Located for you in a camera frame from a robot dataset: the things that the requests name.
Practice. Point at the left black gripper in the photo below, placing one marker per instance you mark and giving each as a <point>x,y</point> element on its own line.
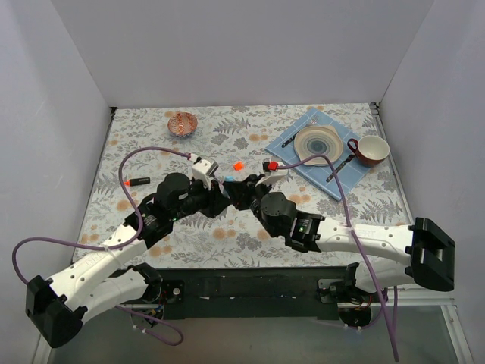
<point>214,198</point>

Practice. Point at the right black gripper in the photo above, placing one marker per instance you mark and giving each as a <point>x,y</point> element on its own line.
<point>252,191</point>

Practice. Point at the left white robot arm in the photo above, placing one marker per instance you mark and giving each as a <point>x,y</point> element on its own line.
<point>60,305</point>

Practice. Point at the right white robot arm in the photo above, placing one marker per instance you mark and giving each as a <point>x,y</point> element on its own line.
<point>420,253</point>

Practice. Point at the orange highlighter cap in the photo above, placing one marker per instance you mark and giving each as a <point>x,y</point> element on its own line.
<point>238,166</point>

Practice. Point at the black orange highlighter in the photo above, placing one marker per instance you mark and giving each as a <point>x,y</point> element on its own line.
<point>137,181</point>

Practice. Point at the red patterned small bowl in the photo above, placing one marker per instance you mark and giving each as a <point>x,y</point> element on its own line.
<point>182,124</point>

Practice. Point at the beige plate blue rings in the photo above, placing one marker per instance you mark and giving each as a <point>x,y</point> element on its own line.
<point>317,146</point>

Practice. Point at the blue checked cloth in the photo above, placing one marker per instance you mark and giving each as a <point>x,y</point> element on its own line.
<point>327,137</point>

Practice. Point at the red white mug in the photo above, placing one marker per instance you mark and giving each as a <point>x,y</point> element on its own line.
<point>369,150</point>

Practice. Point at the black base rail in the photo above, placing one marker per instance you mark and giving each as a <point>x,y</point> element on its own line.
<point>323,293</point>

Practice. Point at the fork black handle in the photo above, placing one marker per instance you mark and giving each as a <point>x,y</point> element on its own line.
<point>310,122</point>

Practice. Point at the knife black handle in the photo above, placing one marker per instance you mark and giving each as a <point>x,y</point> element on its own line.
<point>340,167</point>

